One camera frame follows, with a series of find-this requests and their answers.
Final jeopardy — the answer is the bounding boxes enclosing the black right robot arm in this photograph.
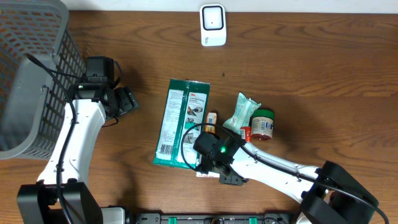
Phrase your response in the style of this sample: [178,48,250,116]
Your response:
[193,133,379,223]

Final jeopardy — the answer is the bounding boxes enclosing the red white sachet stick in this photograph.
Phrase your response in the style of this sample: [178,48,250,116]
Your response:
[240,126,251,142]

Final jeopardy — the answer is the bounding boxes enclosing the orange Kleenex tissue pack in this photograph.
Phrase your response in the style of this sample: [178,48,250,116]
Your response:
[205,112,217,134]

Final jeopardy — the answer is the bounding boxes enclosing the white toothpaste box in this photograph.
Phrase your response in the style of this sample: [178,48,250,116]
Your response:
[196,172,220,178]

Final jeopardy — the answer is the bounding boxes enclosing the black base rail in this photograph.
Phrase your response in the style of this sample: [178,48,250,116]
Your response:
[132,213,294,224]

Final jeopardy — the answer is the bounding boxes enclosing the white barcode scanner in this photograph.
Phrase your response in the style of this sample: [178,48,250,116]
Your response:
[199,4,227,47]

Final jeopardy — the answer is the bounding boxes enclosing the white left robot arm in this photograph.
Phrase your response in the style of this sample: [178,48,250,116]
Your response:
[17,56,139,223]

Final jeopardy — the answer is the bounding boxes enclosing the light green wipes packet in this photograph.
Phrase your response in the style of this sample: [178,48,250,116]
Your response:
[223,92,261,134]

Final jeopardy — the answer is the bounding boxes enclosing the green white 3M package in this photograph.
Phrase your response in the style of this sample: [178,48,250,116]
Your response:
[153,79,210,169]

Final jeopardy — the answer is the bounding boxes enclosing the grey plastic mesh basket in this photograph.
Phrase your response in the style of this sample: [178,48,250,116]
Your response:
[1,0,86,160]

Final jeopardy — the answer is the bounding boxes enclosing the green lid white jar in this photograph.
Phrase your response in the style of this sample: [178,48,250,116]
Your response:
[251,109,275,141]

